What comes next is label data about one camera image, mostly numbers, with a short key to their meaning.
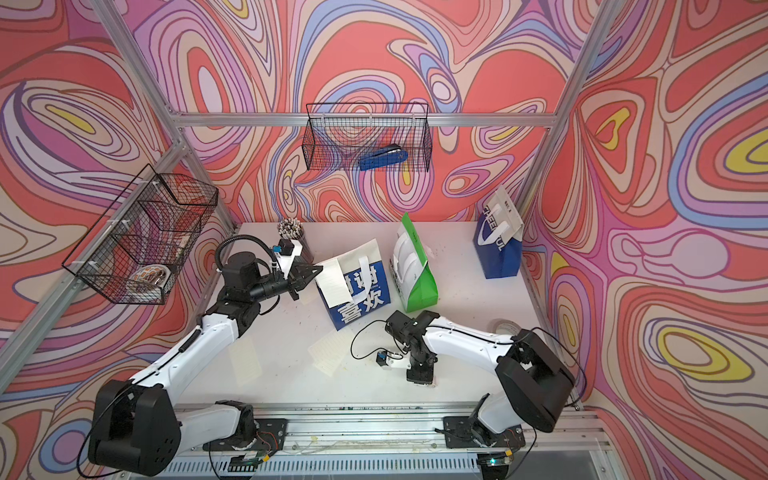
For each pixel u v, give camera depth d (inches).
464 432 28.9
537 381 16.9
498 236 36.3
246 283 24.5
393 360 28.7
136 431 15.5
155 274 27.9
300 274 27.7
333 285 31.1
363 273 32.3
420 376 28.3
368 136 36.9
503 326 34.9
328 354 34.5
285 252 26.0
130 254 28.3
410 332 24.3
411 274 33.1
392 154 34.7
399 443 28.9
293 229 36.8
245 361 33.7
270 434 28.8
